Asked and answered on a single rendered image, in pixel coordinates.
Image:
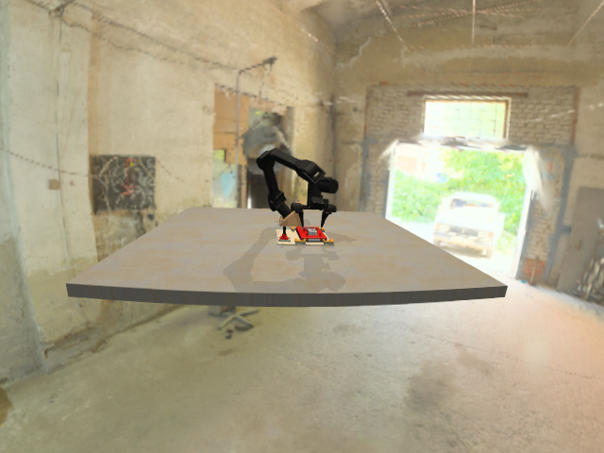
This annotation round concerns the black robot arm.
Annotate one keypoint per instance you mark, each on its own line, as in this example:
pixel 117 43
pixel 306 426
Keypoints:
pixel 306 169

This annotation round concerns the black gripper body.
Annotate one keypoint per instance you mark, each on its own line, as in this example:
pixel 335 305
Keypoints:
pixel 298 207

